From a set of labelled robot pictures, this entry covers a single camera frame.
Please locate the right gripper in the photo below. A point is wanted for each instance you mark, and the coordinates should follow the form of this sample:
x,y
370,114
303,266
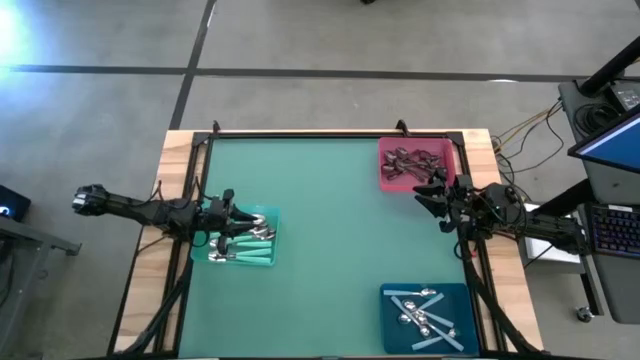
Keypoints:
x,y
457,200

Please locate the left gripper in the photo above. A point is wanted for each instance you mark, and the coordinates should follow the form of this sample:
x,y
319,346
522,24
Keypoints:
x,y
222,220

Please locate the dark blue plastic bin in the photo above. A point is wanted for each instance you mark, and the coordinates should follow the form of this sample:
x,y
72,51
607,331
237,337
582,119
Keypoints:
x,y
390,345

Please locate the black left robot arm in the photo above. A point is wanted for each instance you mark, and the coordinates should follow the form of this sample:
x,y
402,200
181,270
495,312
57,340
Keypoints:
x,y
130,207

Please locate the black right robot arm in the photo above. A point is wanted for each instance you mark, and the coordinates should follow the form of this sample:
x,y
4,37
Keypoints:
x,y
550,232

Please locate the pink plastic bin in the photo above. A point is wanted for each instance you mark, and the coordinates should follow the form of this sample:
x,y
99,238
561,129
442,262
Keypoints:
x,y
400,186

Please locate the translucent mint green bin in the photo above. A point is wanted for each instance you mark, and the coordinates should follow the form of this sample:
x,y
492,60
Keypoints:
x,y
200,256

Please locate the white paper sheet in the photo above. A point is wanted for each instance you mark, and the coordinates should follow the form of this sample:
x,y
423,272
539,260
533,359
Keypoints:
x,y
560,256

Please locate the black backlit keyboard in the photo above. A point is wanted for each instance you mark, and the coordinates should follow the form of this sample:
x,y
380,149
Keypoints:
x,y
617,230

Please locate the cart caster wheel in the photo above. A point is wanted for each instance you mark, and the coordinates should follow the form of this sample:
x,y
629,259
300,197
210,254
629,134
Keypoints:
x,y
584,315

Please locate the blue-screen computer monitor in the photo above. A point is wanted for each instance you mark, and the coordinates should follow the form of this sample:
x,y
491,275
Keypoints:
x,y
617,145

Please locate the grey computer cart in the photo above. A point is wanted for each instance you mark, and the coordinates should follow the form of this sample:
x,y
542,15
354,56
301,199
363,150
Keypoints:
x,y
612,290

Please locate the grey metal stand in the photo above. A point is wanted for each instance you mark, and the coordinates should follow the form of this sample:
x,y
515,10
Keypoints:
x,y
30,235

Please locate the black power brick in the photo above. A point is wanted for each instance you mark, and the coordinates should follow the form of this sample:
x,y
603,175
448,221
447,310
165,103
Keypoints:
x,y
627,95

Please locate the black round pole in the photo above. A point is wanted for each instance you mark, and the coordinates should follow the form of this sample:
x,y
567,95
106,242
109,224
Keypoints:
x,y
612,67

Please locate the black device with blue light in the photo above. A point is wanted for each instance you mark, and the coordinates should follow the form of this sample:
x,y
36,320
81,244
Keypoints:
x,y
15,200

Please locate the black metal rig frame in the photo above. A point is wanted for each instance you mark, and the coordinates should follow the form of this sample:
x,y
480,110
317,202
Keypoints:
x,y
325,134

